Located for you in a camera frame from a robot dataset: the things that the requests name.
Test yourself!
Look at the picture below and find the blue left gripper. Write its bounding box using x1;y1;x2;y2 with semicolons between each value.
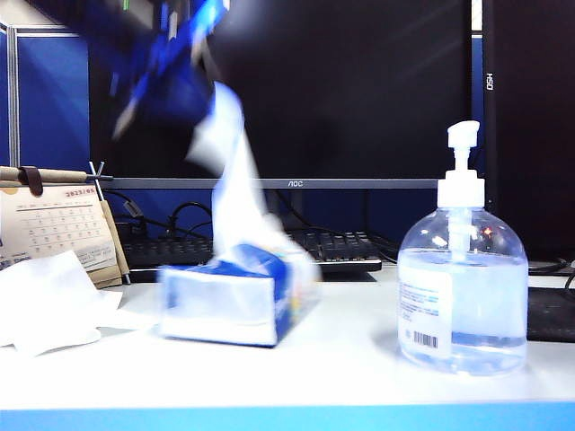
111;0;231;139

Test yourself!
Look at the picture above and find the large white tissue sheet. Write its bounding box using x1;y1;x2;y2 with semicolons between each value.
184;80;315;270

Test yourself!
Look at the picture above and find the blue white soft tissue pack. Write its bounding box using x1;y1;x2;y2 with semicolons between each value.
157;243;323;349

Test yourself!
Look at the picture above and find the clear alcohol pump bottle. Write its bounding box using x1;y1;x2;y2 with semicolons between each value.
396;120;529;377

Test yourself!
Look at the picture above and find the white used tissue sheet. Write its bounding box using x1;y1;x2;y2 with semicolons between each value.
0;250;123;347
13;308;161;359

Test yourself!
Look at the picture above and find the blue office partition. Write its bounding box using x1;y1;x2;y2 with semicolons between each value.
0;24;90;170

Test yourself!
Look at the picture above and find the black AOC monitor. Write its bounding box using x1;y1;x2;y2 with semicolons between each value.
87;0;473;233

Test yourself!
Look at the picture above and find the beige desk calendar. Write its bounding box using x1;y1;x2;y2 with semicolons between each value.
0;161;131;288

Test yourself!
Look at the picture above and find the black keyboard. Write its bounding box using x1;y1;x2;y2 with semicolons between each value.
120;229;383;275

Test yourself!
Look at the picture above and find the black desk pad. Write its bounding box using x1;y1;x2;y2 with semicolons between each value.
526;286;575;345

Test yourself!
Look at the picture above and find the black looped cable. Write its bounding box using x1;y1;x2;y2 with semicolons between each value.
168;201;213;238

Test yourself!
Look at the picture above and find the black cable with ferrite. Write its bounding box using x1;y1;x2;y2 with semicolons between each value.
106;190;181;239

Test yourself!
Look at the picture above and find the black thin cable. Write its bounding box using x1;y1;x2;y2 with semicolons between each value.
527;258;575;291

